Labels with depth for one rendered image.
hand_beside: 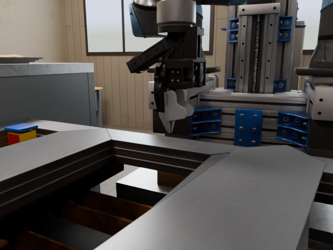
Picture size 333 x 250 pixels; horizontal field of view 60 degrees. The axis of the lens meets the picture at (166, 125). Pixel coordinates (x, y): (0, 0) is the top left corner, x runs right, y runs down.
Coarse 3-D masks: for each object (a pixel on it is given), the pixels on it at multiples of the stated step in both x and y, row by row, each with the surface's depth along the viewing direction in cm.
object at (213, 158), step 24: (0, 144) 81; (120, 144) 72; (48, 168) 56; (72, 168) 61; (96, 168) 67; (168, 168) 65; (192, 168) 63; (0, 192) 48; (24, 192) 51; (48, 192) 55; (0, 216) 47
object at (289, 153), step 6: (252, 150) 64; (258, 150) 64; (264, 150) 64; (270, 150) 64; (276, 150) 64; (282, 150) 64; (288, 150) 64; (294, 150) 64; (288, 156) 60; (294, 156) 60; (300, 156) 60; (306, 156) 60; (324, 162) 56
